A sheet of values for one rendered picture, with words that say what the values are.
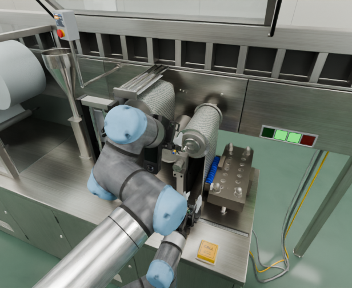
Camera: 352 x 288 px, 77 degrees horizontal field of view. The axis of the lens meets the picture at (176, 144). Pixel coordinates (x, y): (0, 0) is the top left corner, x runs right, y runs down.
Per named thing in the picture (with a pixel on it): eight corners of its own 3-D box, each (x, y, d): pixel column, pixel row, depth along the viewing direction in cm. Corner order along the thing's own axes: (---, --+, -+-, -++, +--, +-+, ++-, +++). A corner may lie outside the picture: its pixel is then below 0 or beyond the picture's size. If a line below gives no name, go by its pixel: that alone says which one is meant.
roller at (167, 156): (155, 159, 106) (153, 139, 99) (174, 132, 125) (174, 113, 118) (178, 165, 102) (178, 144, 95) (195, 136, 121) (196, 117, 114)
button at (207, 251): (196, 257, 90) (197, 254, 88) (202, 242, 95) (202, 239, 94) (214, 263, 88) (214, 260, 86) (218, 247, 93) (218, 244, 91)
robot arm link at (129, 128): (92, 135, 43) (111, 95, 42) (122, 141, 53) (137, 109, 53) (124, 153, 40) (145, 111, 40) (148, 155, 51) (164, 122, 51)
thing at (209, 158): (202, 184, 105) (205, 155, 94) (214, 155, 123) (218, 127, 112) (203, 185, 105) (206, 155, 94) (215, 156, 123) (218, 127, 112)
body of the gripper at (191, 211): (198, 203, 79) (187, 231, 70) (196, 218, 84) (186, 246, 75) (178, 196, 81) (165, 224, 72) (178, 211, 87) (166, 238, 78)
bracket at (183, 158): (172, 207, 110) (172, 159, 92) (177, 197, 115) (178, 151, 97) (182, 210, 108) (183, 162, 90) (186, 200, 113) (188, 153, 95)
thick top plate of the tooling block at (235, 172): (207, 202, 104) (208, 193, 100) (224, 152, 133) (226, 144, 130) (242, 212, 99) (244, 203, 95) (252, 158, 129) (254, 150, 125)
